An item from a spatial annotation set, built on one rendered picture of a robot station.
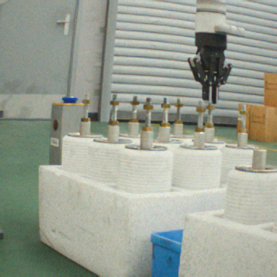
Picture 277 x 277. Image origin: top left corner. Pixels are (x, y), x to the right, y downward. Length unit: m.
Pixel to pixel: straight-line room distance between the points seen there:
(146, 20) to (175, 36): 0.39
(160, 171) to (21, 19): 5.42
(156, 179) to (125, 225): 0.11
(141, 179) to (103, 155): 0.13
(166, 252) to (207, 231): 0.15
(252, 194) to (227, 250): 0.09
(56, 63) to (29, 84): 0.37
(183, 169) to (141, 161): 0.11
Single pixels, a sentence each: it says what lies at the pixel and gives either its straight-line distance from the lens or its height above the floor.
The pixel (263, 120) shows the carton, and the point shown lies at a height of 0.18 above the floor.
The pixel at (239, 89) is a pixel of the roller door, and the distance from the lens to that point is 7.22.
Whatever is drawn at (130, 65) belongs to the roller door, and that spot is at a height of 0.61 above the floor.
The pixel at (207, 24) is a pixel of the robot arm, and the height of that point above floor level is 0.51.
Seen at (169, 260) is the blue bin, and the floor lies 0.08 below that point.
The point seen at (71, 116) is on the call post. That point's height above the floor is 0.28.
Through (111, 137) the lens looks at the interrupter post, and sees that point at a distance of 1.22.
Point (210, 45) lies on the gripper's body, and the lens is 1.33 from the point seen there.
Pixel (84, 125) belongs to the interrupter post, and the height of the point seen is 0.27.
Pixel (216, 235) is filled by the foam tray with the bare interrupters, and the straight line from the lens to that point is 0.86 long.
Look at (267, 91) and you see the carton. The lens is 5.37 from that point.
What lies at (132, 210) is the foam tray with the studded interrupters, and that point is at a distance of 1.05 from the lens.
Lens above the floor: 0.35
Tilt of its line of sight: 5 degrees down
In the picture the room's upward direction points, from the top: 3 degrees clockwise
